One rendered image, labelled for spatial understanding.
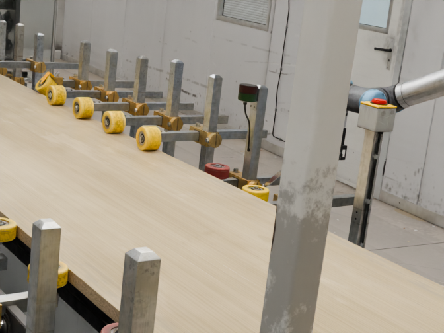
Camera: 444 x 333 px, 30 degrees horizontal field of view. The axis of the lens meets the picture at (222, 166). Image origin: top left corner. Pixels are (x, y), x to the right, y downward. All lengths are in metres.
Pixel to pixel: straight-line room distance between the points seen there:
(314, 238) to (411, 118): 4.91
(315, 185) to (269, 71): 6.28
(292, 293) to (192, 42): 7.46
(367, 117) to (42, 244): 1.14
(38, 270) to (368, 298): 0.72
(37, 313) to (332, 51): 0.69
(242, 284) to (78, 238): 0.40
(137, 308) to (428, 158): 4.78
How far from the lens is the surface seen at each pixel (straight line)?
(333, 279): 1.83
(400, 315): 1.71
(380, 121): 2.22
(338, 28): 0.94
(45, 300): 1.39
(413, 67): 5.89
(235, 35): 7.71
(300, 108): 0.96
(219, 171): 2.62
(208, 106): 2.83
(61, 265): 1.72
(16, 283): 2.06
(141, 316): 1.10
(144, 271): 1.08
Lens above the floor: 1.54
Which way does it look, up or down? 14 degrees down
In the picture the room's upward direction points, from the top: 7 degrees clockwise
